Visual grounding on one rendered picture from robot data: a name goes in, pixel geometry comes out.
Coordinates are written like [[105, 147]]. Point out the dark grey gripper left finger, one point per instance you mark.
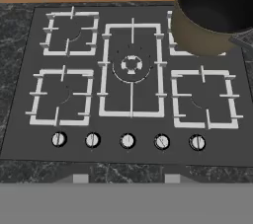
[[80, 178]]

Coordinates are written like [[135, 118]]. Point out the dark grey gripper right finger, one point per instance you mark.
[[172, 178]]

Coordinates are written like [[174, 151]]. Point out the black gas hob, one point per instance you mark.
[[99, 152]]

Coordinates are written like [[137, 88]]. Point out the white hob knob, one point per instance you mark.
[[197, 142], [127, 140], [93, 139], [161, 141], [59, 139]]

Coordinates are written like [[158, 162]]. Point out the large white pan grate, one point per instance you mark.
[[105, 86]]

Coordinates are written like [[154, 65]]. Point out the olive pot with black inside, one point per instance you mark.
[[197, 37]]

